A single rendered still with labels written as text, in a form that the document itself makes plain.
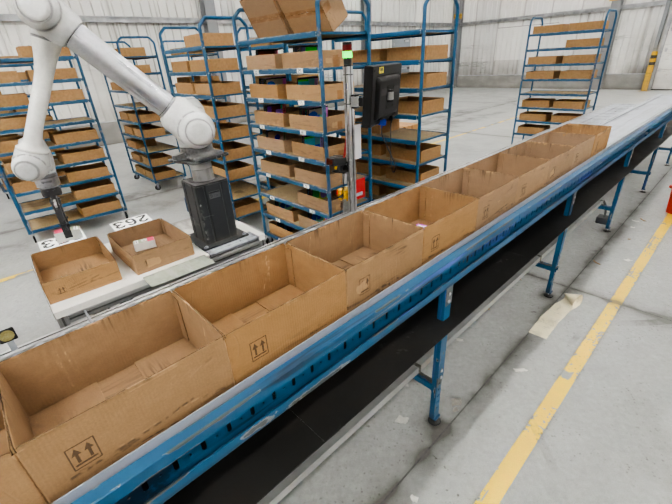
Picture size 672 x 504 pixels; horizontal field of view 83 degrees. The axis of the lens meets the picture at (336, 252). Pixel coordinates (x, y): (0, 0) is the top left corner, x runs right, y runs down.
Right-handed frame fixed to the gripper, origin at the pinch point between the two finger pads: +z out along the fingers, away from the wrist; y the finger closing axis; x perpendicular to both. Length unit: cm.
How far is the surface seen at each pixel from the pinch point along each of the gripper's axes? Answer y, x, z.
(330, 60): -25, 167, -63
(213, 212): 16, 63, 3
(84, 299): 33.0, -1.1, 20.8
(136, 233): -13.6, 27.8, 15.2
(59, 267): -6.5, -9.2, 19.9
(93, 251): -11.8, 6.2, 18.3
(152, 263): 24.7, 28.2, 17.4
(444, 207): 98, 143, -2
